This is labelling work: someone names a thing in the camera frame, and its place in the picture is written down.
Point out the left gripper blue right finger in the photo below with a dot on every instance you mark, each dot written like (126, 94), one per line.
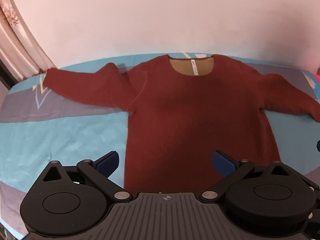
(224, 164)

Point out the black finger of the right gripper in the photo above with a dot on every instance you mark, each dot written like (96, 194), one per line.
(318, 144)

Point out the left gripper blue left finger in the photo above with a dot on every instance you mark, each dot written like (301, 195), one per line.
(107, 164)

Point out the dark red knit sweater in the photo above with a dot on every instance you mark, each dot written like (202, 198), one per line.
(181, 111)

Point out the pink red pillow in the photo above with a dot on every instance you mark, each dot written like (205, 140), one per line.
(318, 75)

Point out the pink patterned curtain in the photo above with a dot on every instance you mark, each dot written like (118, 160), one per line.
(20, 52)

